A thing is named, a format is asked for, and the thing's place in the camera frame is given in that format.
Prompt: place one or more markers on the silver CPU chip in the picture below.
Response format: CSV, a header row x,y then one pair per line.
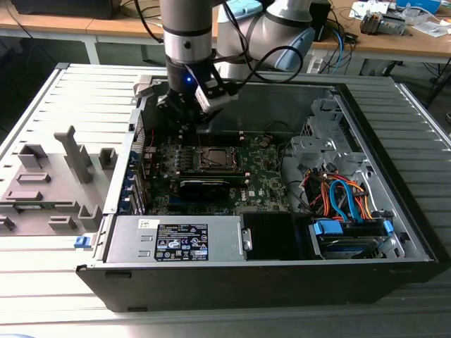
x,y
219,156

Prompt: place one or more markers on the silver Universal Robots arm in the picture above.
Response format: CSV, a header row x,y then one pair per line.
x,y
186,21

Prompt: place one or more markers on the CPU socket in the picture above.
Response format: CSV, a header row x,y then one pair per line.
x,y
201,149

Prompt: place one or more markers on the round coin battery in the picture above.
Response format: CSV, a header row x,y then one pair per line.
x,y
266,141

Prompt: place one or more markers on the green RAM stick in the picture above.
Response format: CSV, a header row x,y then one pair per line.
x,y
236,179
31,206

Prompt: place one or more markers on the green motherboard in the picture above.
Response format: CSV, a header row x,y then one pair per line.
x,y
262,176

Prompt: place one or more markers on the white power strip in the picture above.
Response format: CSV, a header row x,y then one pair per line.
x,y
314,65

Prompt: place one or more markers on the silver metal drive cage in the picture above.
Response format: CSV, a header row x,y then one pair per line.
x,y
313,148

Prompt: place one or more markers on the wooden desk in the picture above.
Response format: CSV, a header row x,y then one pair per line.
x,y
53,24

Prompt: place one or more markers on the black equipment box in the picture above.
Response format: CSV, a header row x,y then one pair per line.
x,y
63,8

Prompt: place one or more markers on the grey parts rack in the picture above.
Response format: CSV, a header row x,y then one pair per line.
x,y
60,192

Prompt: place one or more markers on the grey power supply unit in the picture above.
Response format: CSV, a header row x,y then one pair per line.
x,y
130,243

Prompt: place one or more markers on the black upright box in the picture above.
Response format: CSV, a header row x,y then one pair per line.
x,y
321,21

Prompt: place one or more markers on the blue case latch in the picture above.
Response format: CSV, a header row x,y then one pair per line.
x,y
81,242

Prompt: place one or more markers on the hard disk in blue carrier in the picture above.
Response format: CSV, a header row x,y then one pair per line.
x,y
326,230

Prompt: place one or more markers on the open black PC case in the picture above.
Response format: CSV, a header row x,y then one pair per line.
x,y
246,287

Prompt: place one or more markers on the small heatsink cooler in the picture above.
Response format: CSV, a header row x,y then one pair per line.
x,y
370,23

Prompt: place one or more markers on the white paper sheet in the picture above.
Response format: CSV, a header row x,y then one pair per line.
x,y
366,8

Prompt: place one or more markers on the grey metal device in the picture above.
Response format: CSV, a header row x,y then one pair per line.
x,y
393,24

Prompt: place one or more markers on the blue cardboard box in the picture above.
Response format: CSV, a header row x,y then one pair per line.
x,y
419,5

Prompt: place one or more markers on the clear plastic bag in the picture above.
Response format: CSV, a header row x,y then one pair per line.
x,y
430,28

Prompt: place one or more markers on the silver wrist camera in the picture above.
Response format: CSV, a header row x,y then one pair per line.
x,y
211,102

